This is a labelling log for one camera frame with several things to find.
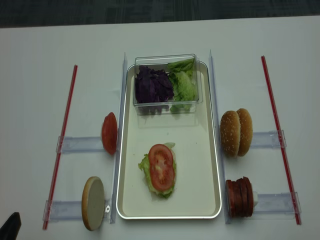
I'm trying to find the upper tomato slice on tray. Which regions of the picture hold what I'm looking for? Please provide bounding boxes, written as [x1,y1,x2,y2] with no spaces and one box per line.
[148,144,174,168]

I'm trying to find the tomato slice on tray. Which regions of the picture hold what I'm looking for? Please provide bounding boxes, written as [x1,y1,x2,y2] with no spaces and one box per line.
[149,164,175,192]
[148,144,174,168]

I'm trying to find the lettuce leaf on tray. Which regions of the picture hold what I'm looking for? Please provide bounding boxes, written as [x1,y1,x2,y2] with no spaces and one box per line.
[138,153,176,199]

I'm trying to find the lower tomato slice on tray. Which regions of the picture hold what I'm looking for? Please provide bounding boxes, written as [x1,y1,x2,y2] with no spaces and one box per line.
[149,164,175,192]

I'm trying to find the green lettuce in container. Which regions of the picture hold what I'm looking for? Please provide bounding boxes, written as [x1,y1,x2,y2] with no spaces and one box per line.
[167,57,197,102]

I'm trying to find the dark red meat slice stack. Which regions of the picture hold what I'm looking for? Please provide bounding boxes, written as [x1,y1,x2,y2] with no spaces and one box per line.
[225,176,254,218]

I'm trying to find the white onion slice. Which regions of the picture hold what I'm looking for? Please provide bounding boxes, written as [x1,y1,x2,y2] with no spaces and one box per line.
[164,142,176,162]

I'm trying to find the shredded purple cabbage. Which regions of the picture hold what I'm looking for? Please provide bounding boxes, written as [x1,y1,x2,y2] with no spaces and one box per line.
[135,65,174,104]

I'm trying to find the clear plastic salad container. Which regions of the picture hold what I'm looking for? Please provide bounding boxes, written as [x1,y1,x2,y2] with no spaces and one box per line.
[133,53,203,115]

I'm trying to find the sesame bun front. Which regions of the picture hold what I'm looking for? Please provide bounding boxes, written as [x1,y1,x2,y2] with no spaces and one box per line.
[219,110,241,158]

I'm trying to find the white rectangular serving tray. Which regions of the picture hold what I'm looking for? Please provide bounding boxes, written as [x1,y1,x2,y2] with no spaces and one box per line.
[116,63,222,220]

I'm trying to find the plain bun behind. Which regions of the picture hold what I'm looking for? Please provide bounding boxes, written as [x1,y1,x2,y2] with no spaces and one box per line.
[236,108,253,157]

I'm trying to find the upper left clear holder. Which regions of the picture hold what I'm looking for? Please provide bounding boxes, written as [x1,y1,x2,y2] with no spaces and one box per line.
[56,136,104,154]

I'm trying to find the clear holder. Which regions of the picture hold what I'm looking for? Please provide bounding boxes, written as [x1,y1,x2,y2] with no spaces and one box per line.
[42,199,115,224]
[250,130,287,149]
[253,192,301,215]
[56,136,104,154]

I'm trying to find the upright bun bottom half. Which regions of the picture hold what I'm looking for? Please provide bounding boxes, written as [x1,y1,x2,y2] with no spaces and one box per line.
[81,176,105,231]

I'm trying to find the upper right clear holder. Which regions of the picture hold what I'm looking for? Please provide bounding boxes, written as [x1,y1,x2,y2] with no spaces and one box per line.
[250,130,287,149]

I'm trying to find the left red strip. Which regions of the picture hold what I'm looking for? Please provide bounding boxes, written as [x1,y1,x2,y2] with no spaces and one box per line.
[42,65,78,231]

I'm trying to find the red strip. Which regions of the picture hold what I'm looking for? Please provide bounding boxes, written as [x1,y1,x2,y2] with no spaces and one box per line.
[42,65,78,231]
[261,55,302,225]

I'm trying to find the white stopper block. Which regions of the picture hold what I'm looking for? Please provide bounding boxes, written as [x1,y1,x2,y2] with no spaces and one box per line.
[252,191,259,207]

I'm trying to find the lower left clear holder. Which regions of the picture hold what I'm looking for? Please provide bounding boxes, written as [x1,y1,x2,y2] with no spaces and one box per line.
[42,199,115,224]

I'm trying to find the lower right clear holder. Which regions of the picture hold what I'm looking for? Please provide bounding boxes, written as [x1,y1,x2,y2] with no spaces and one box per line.
[253,192,301,215]

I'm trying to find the right red strip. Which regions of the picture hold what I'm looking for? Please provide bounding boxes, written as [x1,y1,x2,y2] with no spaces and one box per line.
[261,55,302,225]

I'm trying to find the black object bottom left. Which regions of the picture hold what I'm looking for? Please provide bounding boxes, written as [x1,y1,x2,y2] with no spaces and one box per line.
[0,212,22,240]

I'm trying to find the left clear long rail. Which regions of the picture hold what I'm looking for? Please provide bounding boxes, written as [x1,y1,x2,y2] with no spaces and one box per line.
[109,53,128,224]

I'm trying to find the clear long rail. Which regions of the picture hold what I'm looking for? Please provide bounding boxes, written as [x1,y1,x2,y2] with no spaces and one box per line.
[109,53,128,224]
[208,50,232,225]

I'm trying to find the right clear long rail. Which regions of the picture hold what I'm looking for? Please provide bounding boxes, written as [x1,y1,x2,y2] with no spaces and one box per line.
[208,50,232,225]

